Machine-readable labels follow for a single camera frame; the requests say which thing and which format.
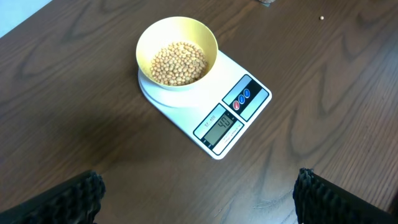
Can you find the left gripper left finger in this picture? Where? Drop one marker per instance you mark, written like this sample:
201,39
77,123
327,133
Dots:
76,201

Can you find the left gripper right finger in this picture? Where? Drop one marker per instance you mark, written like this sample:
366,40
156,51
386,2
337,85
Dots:
319,201

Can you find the white digital kitchen scale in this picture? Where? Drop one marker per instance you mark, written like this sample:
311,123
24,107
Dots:
215,114

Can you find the soybeans in bowl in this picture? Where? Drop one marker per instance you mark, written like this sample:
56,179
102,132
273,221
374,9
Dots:
178,64

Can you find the yellow bowl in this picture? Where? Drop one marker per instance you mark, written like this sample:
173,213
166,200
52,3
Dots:
176,29

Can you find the clear plastic container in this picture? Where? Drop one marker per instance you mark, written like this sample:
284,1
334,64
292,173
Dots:
266,2

